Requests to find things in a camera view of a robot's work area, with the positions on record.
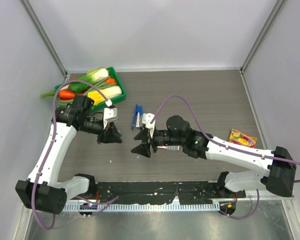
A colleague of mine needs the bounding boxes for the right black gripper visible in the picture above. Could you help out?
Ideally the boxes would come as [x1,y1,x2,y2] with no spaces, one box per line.
[132,124,185,157]

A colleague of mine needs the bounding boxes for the dark blue stapler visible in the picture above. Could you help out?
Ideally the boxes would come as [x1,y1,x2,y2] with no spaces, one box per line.
[131,104,143,130]

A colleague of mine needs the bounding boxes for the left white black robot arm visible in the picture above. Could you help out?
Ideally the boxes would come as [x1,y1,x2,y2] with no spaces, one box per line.
[15,95,122,215]

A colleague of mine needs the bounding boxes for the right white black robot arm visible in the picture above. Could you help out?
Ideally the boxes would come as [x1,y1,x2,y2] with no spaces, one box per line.
[131,113,297,198]

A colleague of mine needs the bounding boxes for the yellow white napa cabbage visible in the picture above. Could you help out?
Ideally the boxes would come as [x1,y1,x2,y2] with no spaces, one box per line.
[87,86,122,106]

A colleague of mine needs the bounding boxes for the small orange carrot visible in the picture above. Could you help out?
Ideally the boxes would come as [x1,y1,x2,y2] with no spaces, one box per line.
[105,77,117,85]

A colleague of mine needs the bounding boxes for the green plastic tray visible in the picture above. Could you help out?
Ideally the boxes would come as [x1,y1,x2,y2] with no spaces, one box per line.
[56,67,127,113]

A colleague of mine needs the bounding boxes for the green long beans bundle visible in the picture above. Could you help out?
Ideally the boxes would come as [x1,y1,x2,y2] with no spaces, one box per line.
[56,81,118,107]

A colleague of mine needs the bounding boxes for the large orange carrot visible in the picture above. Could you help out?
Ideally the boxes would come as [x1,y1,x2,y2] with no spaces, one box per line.
[59,89,76,100]

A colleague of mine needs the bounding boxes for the upper white bok choy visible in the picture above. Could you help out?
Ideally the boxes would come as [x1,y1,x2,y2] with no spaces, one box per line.
[68,67,110,93]

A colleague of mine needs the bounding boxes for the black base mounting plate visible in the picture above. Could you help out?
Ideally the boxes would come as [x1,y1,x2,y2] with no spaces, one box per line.
[85,181,246,205]

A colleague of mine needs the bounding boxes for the colourful candy bag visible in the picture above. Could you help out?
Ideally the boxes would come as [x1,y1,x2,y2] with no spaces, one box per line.
[228,128,258,148]

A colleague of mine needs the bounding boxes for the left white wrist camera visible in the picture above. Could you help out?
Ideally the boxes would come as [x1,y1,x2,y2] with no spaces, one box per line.
[102,107,118,129]

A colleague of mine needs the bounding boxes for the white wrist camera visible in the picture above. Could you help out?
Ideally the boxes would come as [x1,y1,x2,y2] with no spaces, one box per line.
[102,107,118,129]
[141,113,156,138]

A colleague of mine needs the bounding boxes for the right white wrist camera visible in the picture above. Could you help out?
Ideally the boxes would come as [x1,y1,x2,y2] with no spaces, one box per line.
[141,113,156,138]

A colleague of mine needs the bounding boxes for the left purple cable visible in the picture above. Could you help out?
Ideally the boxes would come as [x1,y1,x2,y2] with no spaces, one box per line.
[31,79,121,231]

